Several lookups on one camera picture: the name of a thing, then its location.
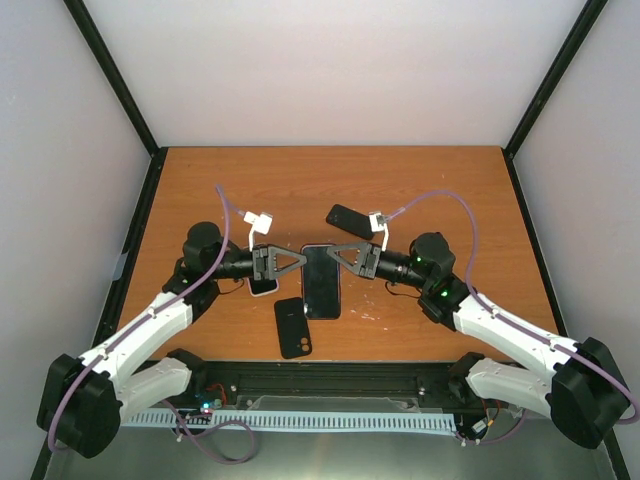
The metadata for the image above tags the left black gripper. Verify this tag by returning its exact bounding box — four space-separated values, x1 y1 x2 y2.
210 244 307 283

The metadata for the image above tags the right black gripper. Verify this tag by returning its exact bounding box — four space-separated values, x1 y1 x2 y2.
326 241 430 290

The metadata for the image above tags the white phone case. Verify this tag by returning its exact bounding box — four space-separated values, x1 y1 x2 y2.
248 277 280 299

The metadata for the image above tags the black phone case front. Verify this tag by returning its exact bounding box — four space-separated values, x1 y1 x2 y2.
274 297 312 360

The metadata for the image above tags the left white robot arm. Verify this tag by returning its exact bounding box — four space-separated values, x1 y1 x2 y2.
36 222 307 458

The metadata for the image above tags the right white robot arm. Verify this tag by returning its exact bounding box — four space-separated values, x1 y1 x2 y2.
328 233 638 449

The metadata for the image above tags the small green circuit board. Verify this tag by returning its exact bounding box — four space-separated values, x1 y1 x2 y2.
200 398 226 415

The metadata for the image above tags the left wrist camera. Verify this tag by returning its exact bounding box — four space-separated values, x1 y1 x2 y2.
243 211 273 251

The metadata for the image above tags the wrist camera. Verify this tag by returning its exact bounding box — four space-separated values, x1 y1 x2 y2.
368 211 389 251
243 211 273 251

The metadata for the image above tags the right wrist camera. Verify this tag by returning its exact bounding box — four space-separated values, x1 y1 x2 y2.
368 211 389 251

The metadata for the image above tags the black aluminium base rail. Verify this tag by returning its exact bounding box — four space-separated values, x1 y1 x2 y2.
169 361 506 413

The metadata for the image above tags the left black frame post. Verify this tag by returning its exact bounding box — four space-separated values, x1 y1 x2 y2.
62 0 169 161

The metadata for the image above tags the black frame post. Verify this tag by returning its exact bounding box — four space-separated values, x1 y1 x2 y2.
502 0 608 162
62 0 169 161

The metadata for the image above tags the light blue cable duct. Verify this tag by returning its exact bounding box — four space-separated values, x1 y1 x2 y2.
119 407 458 434

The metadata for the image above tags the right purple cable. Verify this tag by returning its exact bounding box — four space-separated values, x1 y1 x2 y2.
384 190 640 446

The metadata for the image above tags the right black frame post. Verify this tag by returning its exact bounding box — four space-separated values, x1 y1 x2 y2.
502 0 608 162

